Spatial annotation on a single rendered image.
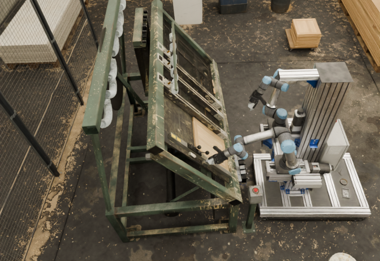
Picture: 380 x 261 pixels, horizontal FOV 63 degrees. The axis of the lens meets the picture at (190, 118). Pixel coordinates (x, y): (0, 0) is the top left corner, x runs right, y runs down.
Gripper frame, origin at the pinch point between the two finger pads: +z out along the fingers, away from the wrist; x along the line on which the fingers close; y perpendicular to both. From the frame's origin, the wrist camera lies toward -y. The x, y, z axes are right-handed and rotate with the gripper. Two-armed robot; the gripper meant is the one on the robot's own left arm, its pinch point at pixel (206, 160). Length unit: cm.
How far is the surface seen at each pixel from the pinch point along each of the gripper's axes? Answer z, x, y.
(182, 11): 70, 240, -381
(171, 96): 8, -11, -69
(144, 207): 91, 7, 13
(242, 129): 28, 194, -74
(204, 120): 6, 37, -50
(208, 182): 7.3, 4.5, 17.4
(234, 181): 7, 58, 17
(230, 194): 7.4, 38.7, 30.0
